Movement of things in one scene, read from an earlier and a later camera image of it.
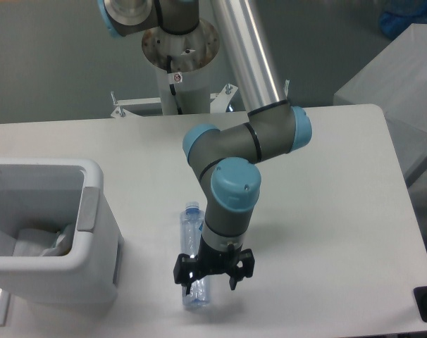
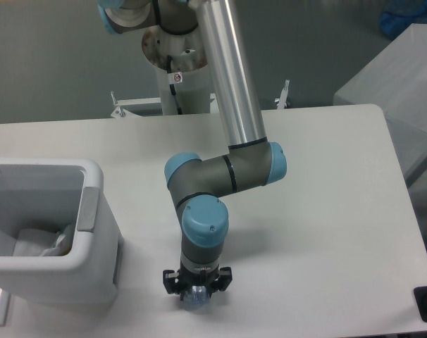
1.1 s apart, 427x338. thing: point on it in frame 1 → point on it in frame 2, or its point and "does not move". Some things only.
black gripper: [211, 262] → [220, 278]
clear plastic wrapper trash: [37, 242] does not move
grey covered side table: [402, 81] does not move
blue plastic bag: [399, 15] does not move
